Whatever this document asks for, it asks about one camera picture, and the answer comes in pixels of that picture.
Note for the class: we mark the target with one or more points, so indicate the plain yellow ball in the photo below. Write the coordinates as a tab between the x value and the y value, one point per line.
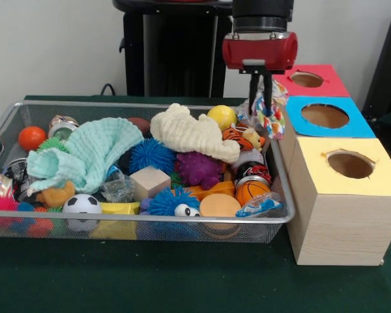
222	115

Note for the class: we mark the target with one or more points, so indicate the orange foam disc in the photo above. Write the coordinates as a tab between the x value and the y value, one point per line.
220	205

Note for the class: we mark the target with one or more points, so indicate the tan teddy bear plush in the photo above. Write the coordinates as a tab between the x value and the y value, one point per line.
57	195

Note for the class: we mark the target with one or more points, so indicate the white cloth with colourful shapes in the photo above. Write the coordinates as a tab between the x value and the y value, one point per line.
274	124

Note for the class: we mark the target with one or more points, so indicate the blue spiky ball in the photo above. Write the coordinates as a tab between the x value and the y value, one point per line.
151	156

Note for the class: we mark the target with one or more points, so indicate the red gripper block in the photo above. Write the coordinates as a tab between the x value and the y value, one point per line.
257	50

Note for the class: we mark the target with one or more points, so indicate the toy soccer ball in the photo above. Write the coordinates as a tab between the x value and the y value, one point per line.
82	203

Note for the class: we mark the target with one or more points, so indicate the toy baseball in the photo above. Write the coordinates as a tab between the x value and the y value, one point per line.
251	158

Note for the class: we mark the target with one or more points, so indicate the brown toy football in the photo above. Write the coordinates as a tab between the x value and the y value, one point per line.
140	124

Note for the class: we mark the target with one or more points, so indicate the mint green cloth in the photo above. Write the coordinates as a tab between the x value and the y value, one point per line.
94	146

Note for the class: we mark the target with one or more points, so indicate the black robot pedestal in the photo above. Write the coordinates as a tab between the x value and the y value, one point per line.
169	49

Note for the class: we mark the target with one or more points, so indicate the small orange ball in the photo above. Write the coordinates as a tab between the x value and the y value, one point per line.
32	138

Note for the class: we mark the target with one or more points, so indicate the wooden box with three holes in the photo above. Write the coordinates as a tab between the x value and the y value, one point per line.
339	228

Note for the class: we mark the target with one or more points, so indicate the orange toy vehicle with wheels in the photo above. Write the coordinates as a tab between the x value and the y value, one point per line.
215	189

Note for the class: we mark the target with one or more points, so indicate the toy basketball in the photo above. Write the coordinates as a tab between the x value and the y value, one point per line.
252	192

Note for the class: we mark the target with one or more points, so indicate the dark green table cloth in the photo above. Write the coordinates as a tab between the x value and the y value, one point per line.
150	280

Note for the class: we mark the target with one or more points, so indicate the cream waffle cloth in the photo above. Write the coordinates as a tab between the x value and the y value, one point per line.
189	130

